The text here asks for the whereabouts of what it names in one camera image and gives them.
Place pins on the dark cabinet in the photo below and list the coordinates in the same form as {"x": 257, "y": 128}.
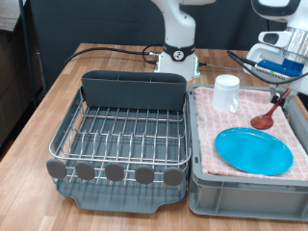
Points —
{"x": 12, "y": 80}

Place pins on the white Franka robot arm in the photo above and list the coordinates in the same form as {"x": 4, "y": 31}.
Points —
{"x": 178, "y": 25}

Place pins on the dark grey partition panel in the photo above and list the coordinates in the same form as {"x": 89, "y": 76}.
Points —
{"x": 96, "y": 19}

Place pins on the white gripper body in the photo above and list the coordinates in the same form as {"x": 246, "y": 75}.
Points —
{"x": 253, "y": 56}

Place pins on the grey plastic crate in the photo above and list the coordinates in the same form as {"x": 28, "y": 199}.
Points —
{"x": 243, "y": 199}

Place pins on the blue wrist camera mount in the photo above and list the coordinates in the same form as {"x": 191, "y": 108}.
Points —
{"x": 282, "y": 67}

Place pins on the white plastic mug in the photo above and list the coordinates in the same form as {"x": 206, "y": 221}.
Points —
{"x": 224, "y": 93}

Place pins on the pink checked cloth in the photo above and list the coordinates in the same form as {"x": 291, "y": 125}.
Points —
{"x": 208, "y": 144}

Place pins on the brown wooden spoon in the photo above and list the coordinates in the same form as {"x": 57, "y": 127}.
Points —
{"x": 262, "y": 122}

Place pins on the grey plastic drain tray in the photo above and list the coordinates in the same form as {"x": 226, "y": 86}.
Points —
{"x": 128, "y": 199}

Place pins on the dark grey cutlery holder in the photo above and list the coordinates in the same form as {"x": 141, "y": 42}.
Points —
{"x": 128, "y": 93}

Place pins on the blue plate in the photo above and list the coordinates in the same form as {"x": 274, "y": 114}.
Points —
{"x": 253, "y": 150}

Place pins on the black metal pole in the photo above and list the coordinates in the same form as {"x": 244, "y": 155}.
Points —
{"x": 27, "y": 48}

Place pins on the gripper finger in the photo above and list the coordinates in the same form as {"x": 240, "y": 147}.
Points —
{"x": 288, "y": 99}
{"x": 275, "y": 95}

